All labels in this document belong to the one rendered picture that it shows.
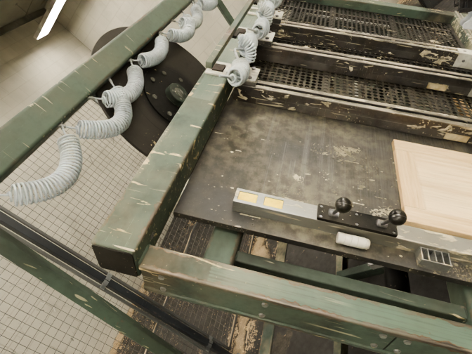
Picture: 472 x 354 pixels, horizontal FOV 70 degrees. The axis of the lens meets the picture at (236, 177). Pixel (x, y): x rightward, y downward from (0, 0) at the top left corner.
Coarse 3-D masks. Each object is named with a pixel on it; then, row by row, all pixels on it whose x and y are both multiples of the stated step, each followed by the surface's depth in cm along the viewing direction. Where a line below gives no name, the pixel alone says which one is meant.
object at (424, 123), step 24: (216, 72) 124; (240, 96) 129; (264, 96) 127; (288, 96) 125; (312, 96) 123; (336, 96) 125; (360, 120) 124; (384, 120) 122; (408, 120) 120; (432, 120) 118; (456, 120) 120
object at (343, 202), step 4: (336, 200) 77; (340, 200) 76; (344, 200) 75; (348, 200) 76; (336, 204) 76; (340, 204) 75; (344, 204) 75; (348, 204) 75; (336, 208) 76; (340, 208) 75; (344, 208) 75; (348, 208) 75; (328, 212) 87; (332, 212) 86; (336, 212) 83; (340, 212) 76; (344, 212) 76; (336, 216) 86
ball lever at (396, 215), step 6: (396, 210) 75; (402, 210) 75; (390, 216) 75; (396, 216) 74; (402, 216) 74; (378, 222) 84; (384, 222) 82; (390, 222) 79; (396, 222) 74; (402, 222) 74
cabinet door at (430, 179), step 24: (408, 144) 116; (408, 168) 106; (432, 168) 108; (456, 168) 109; (408, 192) 99; (432, 192) 100; (456, 192) 100; (408, 216) 92; (432, 216) 93; (456, 216) 93
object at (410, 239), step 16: (256, 192) 92; (240, 208) 90; (256, 208) 89; (272, 208) 88; (288, 208) 88; (304, 208) 89; (304, 224) 88; (320, 224) 87; (336, 224) 86; (384, 240) 85; (400, 240) 84; (416, 240) 84; (432, 240) 84; (448, 240) 84; (464, 240) 85; (464, 256) 83
